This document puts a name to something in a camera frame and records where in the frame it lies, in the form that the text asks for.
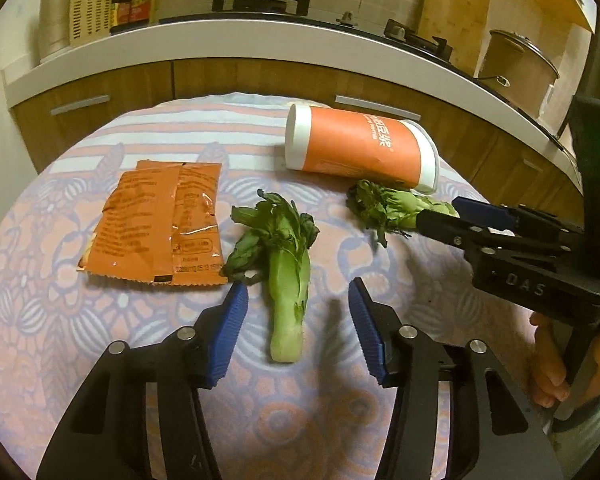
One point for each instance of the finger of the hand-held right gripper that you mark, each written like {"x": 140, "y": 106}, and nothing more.
{"x": 440, "y": 222}
{"x": 480, "y": 211}

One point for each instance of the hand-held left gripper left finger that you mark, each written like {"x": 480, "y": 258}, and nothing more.
{"x": 227, "y": 335}

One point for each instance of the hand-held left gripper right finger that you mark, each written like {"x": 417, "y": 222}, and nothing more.
{"x": 367, "y": 330}

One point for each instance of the small green leafy vegetable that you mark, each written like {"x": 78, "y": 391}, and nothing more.
{"x": 395, "y": 207}

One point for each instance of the large green bok choy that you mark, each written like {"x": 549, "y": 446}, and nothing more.
{"x": 287, "y": 285}

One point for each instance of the orange seasoning sachet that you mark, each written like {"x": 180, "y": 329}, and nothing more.
{"x": 197, "y": 225}
{"x": 130, "y": 220}

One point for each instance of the person's right hand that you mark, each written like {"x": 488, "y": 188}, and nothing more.
{"x": 547, "y": 355}

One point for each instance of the orange canister with white caps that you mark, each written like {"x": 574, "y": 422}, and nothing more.
{"x": 355, "y": 142}

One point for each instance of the beige rice cooker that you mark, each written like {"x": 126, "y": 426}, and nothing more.
{"x": 517, "y": 72}

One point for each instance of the black burner grate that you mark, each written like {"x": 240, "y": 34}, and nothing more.
{"x": 260, "y": 2}
{"x": 420, "y": 40}

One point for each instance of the wooden cutting board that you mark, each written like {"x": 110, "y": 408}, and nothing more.
{"x": 452, "y": 10}

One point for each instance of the black glass gas stove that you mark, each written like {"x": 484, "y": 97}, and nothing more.
{"x": 330, "y": 27}

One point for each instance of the stove knob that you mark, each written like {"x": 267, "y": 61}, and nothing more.
{"x": 346, "y": 17}

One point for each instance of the wooden base cabinet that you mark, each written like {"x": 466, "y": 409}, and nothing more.
{"x": 205, "y": 80}

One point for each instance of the white kitchen countertop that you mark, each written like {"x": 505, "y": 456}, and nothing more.
{"x": 205, "y": 40}

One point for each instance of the yellow perforated basket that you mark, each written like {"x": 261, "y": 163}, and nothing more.
{"x": 92, "y": 17}

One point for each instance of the steel cylindrical canister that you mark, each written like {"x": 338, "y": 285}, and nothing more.
{"x": 55, "y": 20}

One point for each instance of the white refrigerator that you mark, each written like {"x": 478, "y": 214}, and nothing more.
{"x": 20, "y": 20}

